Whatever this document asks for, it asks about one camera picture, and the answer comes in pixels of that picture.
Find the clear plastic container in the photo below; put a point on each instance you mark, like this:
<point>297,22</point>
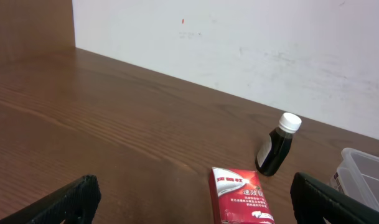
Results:
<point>357,177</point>

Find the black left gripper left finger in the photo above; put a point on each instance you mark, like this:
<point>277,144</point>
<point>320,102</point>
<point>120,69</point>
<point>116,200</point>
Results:
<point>75,203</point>

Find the dark bottle white cap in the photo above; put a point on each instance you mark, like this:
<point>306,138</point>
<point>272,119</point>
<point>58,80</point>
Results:
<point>277,145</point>

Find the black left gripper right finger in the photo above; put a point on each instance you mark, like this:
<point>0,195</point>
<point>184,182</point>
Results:
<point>316,202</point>

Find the red medicine box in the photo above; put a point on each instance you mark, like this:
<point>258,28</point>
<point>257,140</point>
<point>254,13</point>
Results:
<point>238,198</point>

